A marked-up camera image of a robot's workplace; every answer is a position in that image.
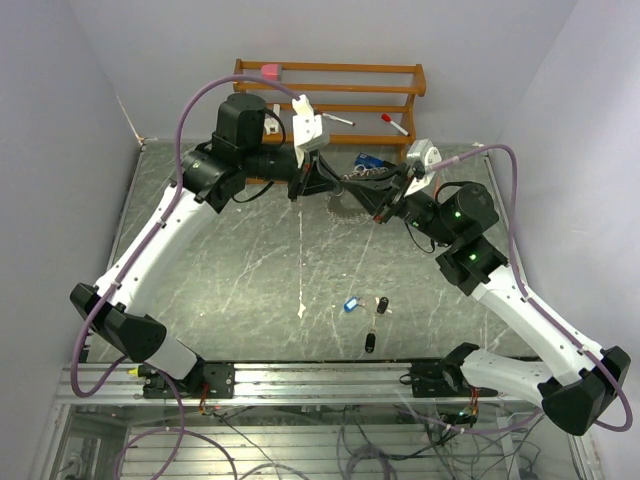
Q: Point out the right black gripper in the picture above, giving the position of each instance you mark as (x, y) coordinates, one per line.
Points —
(383, 200)

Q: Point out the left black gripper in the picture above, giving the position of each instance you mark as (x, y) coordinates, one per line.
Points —
(321, 176)

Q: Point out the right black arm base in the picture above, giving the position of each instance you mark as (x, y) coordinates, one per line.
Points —
(426, 379)

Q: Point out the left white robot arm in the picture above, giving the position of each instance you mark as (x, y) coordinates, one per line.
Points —
(208, 178)

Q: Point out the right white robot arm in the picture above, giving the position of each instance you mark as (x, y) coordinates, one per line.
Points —
(575, 379)

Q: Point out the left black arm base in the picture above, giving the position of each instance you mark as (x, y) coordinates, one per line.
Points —
(212, 380)

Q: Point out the blue stapler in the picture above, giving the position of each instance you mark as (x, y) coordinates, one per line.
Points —
(366, 161)

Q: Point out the red capped white marker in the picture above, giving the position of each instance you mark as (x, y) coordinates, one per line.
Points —
(338, 119)

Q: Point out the white plastic clip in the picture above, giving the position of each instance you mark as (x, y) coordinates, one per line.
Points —
(272, 120)

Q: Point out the red tipped white marker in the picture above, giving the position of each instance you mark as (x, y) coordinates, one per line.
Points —
(387, 119)

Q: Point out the black key fob upper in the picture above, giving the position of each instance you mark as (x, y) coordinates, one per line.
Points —
(382, 305)

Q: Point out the black key fob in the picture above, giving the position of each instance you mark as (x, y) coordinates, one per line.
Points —
(370, 342)
(382, 305)

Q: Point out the blue key tag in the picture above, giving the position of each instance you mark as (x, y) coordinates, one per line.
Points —
(351, 304)

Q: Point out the wooden three-tier shelf rack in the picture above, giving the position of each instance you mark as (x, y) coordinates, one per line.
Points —
(358, 92)

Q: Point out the pink eraser block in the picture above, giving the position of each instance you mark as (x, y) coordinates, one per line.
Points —
(271, 71)

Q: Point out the black key fob lower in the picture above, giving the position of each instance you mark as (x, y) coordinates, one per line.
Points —
(370, 342)

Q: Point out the aluminium mounting rail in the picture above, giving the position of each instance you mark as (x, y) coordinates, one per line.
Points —
(272, 384)

